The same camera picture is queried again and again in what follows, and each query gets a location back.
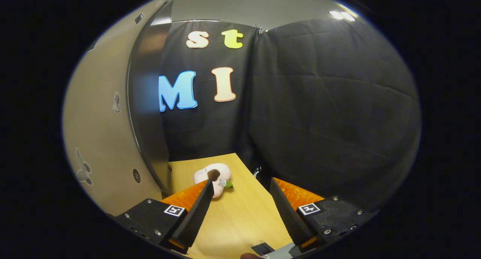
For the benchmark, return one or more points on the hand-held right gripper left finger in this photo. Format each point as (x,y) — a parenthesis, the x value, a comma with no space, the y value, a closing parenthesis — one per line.
(197,217)

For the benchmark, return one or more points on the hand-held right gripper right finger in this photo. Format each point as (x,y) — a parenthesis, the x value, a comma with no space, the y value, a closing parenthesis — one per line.
(287,217)

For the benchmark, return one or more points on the pink plush toy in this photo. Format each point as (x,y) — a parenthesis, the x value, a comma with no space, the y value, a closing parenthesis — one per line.
(220,172)

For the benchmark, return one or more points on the black backdrop cloth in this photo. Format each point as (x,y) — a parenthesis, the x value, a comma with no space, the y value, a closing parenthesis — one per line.
(319,120)

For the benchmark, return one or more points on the ceiling light panel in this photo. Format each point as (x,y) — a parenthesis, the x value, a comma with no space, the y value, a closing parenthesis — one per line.
(342,15)

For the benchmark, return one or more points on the black table bracket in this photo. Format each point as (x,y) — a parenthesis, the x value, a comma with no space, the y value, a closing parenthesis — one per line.
(262,248)

